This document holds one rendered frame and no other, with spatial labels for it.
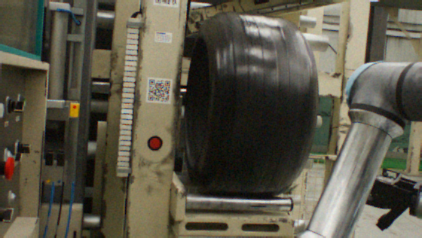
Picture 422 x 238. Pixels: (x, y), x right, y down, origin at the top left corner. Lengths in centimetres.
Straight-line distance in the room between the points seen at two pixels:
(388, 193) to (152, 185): 68
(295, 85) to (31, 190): 73
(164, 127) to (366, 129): 69
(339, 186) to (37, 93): 71
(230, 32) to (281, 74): 19
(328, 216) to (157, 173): 68
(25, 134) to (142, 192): 45
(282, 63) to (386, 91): 45
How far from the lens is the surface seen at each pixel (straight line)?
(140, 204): 152
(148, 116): 147
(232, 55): 134
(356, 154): 98
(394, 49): 1173
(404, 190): 133
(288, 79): 135
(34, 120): 121
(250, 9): 196
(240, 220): 148
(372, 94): 100
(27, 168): 122
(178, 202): 141
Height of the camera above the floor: 124
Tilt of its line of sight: 4 degrees down
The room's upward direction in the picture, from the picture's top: 5 degrees clockwise
